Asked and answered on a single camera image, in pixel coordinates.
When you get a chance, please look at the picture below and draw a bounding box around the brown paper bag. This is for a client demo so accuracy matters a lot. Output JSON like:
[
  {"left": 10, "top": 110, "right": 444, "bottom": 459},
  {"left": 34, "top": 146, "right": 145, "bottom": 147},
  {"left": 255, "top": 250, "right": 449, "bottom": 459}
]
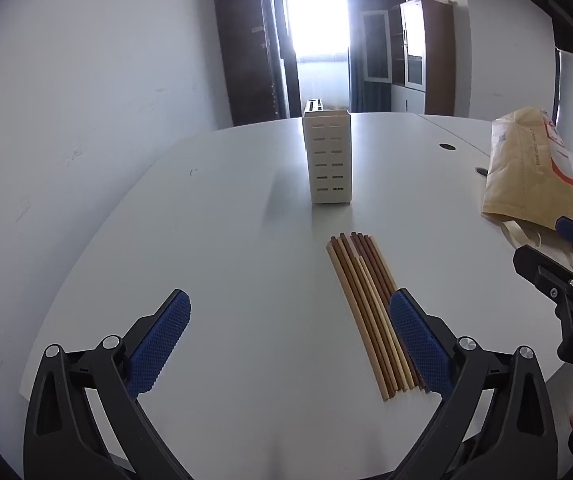
[{"left": 481, "top": 106, "right": 573, "bottom": 231}]

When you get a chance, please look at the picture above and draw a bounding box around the dark curtain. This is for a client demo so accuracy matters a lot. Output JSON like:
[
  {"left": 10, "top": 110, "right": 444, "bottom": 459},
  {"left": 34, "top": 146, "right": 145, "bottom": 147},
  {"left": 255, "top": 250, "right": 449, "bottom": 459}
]
[{"left": 343, "top": 0, "right": 393, "bottom": 113}]

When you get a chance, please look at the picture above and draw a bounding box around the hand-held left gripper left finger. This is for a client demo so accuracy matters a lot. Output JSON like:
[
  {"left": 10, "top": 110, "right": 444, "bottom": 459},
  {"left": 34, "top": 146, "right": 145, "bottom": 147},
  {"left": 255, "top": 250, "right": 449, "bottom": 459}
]
[{"left": 23, "top": 288, "right": 193, "bottom": 480}]

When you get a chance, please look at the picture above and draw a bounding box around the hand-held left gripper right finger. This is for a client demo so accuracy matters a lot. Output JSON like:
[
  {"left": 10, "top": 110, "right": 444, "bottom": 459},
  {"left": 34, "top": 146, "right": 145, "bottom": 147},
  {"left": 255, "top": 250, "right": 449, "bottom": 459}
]
[{"left": 389, "top": 288, "right": 561, "bottom": 480}]

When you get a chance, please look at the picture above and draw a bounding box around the cream slotted utensil holder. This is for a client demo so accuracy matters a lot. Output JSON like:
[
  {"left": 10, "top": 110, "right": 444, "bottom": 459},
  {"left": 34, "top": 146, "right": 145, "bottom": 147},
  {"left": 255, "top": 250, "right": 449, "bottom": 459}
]
[{"left": 301, "top": 99, "right": 353, "bottom": 207}]

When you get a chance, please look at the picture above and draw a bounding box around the brown cabinet with glass doors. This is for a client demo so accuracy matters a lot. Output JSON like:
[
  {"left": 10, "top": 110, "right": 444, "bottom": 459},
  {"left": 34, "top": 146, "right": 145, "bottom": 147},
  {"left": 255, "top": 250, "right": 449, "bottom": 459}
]
[{"left": 360, "top": 0, "right": 455, "bottom": 117}]

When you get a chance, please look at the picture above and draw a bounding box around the dark brown wardrobe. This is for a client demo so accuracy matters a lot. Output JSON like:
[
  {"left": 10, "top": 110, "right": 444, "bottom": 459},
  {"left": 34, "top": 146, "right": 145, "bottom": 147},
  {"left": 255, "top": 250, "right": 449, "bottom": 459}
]
[{"left": 215, "top": 0, "right": 302, "bottom": 127}]

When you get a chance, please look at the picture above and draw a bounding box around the glass balcony door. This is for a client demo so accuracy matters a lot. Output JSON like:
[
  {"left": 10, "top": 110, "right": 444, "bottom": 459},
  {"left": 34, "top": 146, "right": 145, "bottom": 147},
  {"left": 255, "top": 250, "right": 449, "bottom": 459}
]
[{"left": 279, "top": 0, "right": 353, "bottom": 114}]

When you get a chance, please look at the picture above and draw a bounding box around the bundle of wooden chopsticks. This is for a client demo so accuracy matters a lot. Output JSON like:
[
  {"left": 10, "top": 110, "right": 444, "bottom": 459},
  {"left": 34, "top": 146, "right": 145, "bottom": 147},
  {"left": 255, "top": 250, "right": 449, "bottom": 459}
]
[{"left": 326, "top": 231, "right": 429, "bottom": 402}]

